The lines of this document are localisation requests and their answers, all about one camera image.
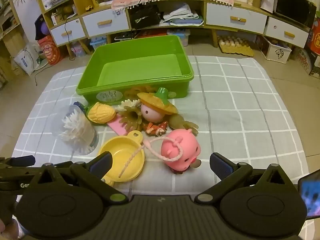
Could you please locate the grey checked mat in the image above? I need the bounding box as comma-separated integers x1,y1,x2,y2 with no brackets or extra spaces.
11,55,310,230

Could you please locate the red printed bag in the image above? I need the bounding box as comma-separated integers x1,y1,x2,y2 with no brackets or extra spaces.
37,36,64,67

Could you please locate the black keyboard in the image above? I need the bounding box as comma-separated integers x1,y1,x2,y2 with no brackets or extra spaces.
114,29,140,42

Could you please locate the clear plastic storage box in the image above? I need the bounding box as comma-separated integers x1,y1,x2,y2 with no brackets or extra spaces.
167,29,191,47

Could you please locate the pile of white papers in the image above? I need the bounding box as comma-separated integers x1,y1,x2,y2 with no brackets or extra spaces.
160,3,204,27

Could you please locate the pink toy pig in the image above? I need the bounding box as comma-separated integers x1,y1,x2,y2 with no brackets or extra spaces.
119,129,202,178

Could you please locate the egg tray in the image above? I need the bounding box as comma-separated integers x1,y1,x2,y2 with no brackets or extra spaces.
217,35,254,57

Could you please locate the olive green toy plant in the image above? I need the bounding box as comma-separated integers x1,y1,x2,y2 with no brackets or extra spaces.
166,113,199,137

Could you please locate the person's left hand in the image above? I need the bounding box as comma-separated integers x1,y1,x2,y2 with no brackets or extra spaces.
0,220,20,240

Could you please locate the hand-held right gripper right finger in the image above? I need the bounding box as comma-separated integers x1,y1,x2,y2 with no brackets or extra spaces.
194,152,299,204

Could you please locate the yellow toy corn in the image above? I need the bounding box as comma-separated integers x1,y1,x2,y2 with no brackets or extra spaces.
74,102,117,125

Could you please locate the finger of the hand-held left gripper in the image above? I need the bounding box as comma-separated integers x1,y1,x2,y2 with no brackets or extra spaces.
0,155,36,168

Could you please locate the white paper bag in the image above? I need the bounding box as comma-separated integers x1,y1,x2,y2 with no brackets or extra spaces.
14,42,41,77

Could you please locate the pale blue drawer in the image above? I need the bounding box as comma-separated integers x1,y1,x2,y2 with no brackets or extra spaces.
82,8,132,38
205,2,268,34
265,17,309,48
50,19,87,47

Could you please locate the smartphone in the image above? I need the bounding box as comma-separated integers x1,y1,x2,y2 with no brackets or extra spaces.
297,169,320,218

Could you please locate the wooden side shelf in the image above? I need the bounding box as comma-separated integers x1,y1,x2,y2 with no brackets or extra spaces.
0,0,27,88

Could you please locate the toy sunflower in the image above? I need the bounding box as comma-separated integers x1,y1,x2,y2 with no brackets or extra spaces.
115,99,143,132

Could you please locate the black bag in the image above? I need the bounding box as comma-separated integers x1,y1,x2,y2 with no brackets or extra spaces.
131,4,161,28

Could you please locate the pink round-headed toy figure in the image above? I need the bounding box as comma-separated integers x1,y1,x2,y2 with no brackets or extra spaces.
137,87,178,123

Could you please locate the orange toy crab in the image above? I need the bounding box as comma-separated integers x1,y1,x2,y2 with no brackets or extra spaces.
144,121,167,136

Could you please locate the purple plush with black hat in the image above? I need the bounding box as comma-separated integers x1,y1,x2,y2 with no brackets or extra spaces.
35,14,52,41

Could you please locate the blue plastic box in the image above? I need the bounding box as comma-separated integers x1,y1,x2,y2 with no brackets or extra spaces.
90,37,108,52

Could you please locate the red shoebox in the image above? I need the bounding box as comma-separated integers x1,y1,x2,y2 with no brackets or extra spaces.
137,28,168,40

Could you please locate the white storage crate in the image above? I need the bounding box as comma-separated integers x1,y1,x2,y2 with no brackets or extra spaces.
262,36,292,63

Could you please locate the clear cotton swab container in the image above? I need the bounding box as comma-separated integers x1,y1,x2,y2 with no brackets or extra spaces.
51,105,99,155

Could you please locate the yellow toy pan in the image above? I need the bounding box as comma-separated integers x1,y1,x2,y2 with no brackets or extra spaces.
99,130,145,187

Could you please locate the black microwave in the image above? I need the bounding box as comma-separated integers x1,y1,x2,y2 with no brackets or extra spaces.
274,0,317,28

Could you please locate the green plastic storage bin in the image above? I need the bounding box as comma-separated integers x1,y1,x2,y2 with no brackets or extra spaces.
76,35,195,105

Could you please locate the pink card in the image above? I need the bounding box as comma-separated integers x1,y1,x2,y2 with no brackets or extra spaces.
107,119,131,137

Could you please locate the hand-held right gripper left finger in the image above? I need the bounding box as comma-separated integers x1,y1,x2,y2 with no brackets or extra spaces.
24,152,129,204

